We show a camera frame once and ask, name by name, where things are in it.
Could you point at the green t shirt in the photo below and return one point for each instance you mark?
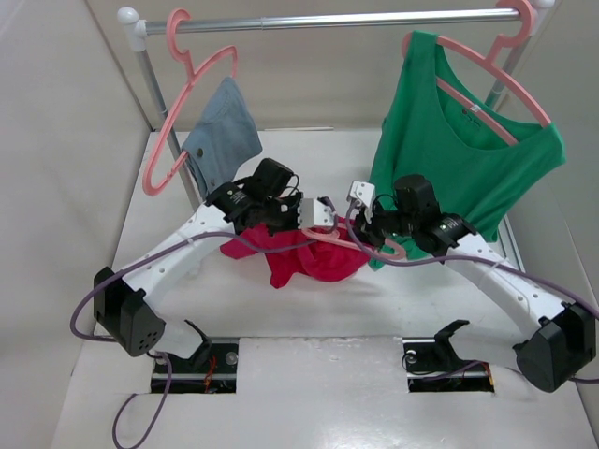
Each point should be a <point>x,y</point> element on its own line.
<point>474,173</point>

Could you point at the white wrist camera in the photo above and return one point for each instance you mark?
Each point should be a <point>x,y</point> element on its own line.
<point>362,195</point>
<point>317,212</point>

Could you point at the pink hanger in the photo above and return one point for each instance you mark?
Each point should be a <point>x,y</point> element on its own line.
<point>193,75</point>
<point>527,18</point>
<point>338,235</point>

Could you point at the red t shirt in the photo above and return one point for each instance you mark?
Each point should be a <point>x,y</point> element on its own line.
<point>294,254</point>

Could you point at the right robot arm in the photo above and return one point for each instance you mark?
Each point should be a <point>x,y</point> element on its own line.
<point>556,335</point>

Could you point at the metal clothes rack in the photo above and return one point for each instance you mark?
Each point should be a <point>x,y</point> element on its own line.
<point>137,30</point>

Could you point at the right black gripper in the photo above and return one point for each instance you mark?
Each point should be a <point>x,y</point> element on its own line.
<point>367,230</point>

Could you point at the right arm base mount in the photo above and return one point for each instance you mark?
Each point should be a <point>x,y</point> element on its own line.
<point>433,366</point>

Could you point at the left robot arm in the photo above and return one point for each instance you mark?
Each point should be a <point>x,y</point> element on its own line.
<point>126,303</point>

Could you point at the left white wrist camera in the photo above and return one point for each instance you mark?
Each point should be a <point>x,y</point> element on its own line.
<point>317,212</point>

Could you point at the blue denim garment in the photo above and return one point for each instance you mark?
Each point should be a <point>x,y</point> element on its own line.
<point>223,139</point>

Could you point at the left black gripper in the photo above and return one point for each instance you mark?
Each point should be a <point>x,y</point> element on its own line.
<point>294,201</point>

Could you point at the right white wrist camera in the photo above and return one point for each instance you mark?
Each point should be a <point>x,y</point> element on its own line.
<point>362,195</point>

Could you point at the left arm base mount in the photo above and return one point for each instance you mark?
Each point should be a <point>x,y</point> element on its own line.
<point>217,375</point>

